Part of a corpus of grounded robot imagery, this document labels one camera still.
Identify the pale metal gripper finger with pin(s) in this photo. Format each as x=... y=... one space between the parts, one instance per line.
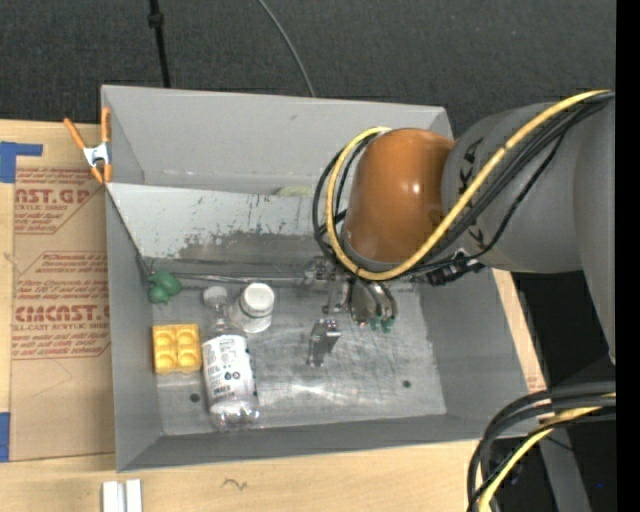
x=334 y=299
x=321 y=345

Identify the grey metal bin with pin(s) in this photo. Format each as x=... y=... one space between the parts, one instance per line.
x=350 y=380

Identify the clear jar with white lid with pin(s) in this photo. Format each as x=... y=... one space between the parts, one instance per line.
x=256 y=307

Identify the clear plastic bottle white label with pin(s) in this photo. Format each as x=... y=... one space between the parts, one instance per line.
x=227 y=365

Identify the yellow studded toy block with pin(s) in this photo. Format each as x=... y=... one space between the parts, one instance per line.
x=176 y=349

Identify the green toy animal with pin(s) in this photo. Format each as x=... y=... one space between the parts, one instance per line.
x=164 y=287

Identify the brown cardboard board red print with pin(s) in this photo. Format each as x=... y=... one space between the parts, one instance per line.
x=60 y=390

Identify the black cylinder on white bracket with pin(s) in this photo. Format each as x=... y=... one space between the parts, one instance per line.
x=450 y=272

